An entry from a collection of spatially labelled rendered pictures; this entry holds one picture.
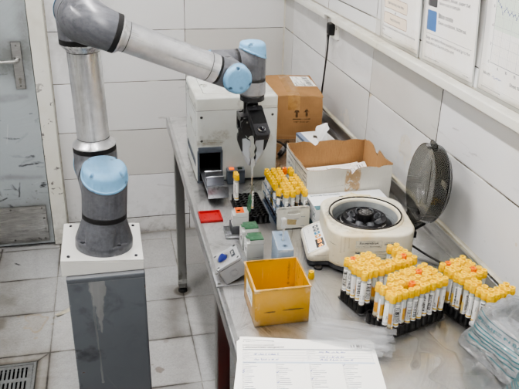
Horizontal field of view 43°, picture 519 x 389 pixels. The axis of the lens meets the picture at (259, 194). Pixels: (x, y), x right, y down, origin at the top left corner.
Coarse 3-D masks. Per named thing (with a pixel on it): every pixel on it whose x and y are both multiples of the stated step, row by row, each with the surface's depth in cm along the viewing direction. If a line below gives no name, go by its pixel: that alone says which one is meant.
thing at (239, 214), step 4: (236, 208) 189; (240, 208) 189; (244, 208) 189; (232, 212) 188; (236, 212) 186; (240, 212) 186; (244, 212) 186; (248, 212) 187; (232, 216) 186; (236, 216) 186; (240, 216) 187; (244, 216) 187; (248, 216) 187; (232, 220) 187; (236, 220) 187; (240, 220) 187; (244, 220) 187; (248, 220) 188; (232, 224) 187; (236, 224) 187; (240, 224) 188
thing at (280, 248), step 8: (272, 232) 172; (280, 232) 171; (272, 240) 172; (280, 240) 168; (288, 240) 168; (272, 248) 173; (280, 248) 164; (288, 248) 164; (272, 256) 173; (280, 256) 164; (288, 256) 164
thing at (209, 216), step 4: (200, 212) 202; (204, 212) 202; (208, 212) 203; (212, 212) 203; (216, 212) 203; (220, 212) 201; (200, 216) 199; (204, 216) 200; (208, 216) 200; (212, 216) 200; (216, 216) 200; (220, 216) 200; (200, 220) 197; (204, 220) 197; (208, 220) 197; (212, 220) 197; (216, 220) 197; (220, 220) 197
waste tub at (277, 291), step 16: (256, 272) 160; (272, 272) 161; (288, 272) 162; (304, 272) 154; (256, 288) 162; (272, 288) 163; (288, 288) 148; (304, 288) 149; (256, 304) 148; (272, 304) 149; (288, 304) 150; (304, 304) 151; (256, 320) 150; (272, 320) 151; (288, 320) 152; (304, 320) 153
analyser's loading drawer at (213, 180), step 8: (200, 168) 224; (208, 168) 224; (216, 168) 224; (208, 176) 215; (216, 176) 211; (208, 184) 211; (216, 184) 212; (224, 184) 212; (208, 192) 206; (216, 192) 207; (224, 192) 208
